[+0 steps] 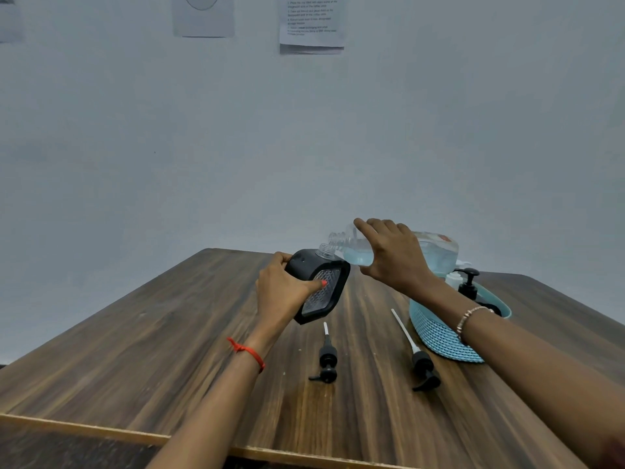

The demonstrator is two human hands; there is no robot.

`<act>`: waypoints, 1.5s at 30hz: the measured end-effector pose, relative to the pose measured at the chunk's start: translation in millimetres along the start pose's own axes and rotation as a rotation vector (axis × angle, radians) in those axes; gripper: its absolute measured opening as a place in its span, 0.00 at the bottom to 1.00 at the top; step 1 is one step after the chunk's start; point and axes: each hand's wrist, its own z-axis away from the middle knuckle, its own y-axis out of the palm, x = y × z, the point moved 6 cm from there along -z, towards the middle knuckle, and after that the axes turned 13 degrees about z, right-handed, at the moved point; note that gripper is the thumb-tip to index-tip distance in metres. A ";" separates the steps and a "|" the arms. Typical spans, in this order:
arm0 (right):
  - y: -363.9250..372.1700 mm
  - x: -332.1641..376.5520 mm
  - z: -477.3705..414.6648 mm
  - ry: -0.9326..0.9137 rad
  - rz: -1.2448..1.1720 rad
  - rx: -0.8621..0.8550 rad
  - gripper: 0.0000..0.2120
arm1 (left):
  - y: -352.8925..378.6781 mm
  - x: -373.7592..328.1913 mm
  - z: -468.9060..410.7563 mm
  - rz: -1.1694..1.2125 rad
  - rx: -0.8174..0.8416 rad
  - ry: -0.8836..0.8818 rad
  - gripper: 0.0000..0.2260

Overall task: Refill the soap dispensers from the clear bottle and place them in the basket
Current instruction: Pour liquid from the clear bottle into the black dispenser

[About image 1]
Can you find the person's right hand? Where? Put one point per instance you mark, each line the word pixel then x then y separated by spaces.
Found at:
pixel 398 261

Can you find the person's left hand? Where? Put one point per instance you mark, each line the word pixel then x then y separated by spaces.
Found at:
pixel 280 297

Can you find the tall clear plastic bottle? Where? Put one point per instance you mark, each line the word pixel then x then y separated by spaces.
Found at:
pixel 442 251

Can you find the white pump head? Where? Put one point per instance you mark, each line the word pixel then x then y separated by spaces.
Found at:
pixel 453 279

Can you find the black pump with short tube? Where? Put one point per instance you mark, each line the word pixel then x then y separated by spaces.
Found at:
pixel 468 288

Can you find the black pump with long tube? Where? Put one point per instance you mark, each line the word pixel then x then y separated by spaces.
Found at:
pixel 422 361

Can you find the person's right forearm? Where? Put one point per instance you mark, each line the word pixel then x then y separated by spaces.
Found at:
pixel 527 376

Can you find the person's left forearm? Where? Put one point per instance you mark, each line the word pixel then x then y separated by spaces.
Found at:
pixel 219 415

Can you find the teal plastic basket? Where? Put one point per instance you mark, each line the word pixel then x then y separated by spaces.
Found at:
pixel 439 337

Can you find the paper sheet with text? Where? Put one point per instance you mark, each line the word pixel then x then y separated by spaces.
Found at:
pixel 312 21

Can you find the paper sheet with circle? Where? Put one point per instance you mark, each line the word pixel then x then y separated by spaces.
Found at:
pixel 202 21

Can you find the plain grey paper sheet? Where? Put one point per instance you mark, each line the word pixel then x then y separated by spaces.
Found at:
pixel 11 21

